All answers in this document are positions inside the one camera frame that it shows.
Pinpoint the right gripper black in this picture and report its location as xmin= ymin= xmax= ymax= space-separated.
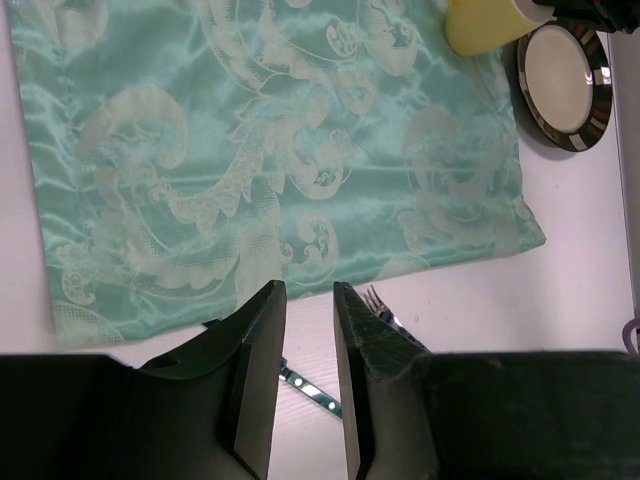
xmin=534 ymin=0 xmax=640 ymax=34

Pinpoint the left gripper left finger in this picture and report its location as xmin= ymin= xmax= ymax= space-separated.
xmin=134 ymin=280 xmax=287 ymax=479

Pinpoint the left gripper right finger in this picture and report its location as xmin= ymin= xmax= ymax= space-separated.
xmin=333 ymin=282 xmax=435 ymax=479

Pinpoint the yellow mug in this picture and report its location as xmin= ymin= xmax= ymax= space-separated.
xmin=445 ymin=0 xmax=554 ymax=56

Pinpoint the green patterned cloth placemat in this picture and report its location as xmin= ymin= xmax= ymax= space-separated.
xmin=6 ymin=1 xmax=545 ymax=347

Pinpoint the dark rimmed dinner plate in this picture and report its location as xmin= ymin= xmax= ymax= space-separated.
xmin=516 ymin=20 xmax=613 ymax=153

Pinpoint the knife with green handle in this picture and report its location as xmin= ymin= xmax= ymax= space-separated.
xmin=202 ymin=319 xmax=346 ymax=420

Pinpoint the fork with green handle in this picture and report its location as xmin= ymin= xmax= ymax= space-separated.
xmin=362 ymin=285 xmax=427 ymax=350

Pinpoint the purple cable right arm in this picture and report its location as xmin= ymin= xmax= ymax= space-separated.
xmin=621 ymin=317 xmax=640 ymax=356

